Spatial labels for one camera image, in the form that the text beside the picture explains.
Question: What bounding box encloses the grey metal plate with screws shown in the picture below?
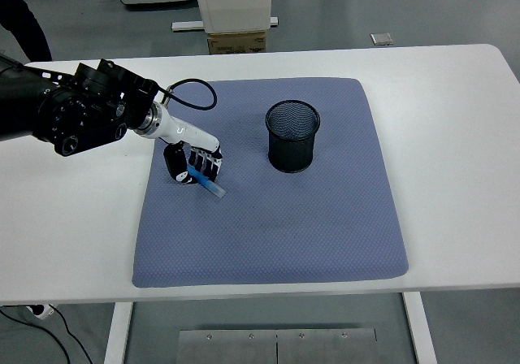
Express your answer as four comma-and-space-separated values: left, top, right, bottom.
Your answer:
178, 327, 378, 364

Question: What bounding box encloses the white power strip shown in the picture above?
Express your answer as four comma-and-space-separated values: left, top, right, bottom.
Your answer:
26, 303, 56, 321

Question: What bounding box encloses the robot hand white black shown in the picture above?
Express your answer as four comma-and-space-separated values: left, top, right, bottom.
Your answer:
153, 107, 225, 185

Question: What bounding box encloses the white table leg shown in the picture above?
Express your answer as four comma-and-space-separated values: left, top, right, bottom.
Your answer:
103, 301, 134, 364
401, 291, 438, 364

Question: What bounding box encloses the black floor cable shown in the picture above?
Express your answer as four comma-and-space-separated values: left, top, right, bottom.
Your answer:
0, 305, 94, 364

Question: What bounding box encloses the blue-grey textured mat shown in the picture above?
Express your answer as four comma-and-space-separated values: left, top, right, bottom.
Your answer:
132, 76, 410, 288

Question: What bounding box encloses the black mesh pen holder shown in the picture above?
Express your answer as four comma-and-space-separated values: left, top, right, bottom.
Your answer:
265, 99, 321, 174

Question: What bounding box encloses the blue marker with clear cap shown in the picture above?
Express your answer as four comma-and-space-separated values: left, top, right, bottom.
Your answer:
186, 165, 227, 199

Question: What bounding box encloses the cardboard box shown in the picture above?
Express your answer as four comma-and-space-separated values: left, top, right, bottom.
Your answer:
206, 29, 267, 55

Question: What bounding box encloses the white pedestal column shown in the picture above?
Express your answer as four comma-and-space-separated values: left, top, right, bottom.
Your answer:
191, 0, 272, 35

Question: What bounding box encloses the person's leg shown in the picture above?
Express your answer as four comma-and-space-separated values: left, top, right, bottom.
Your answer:
0, 0, 53, 63

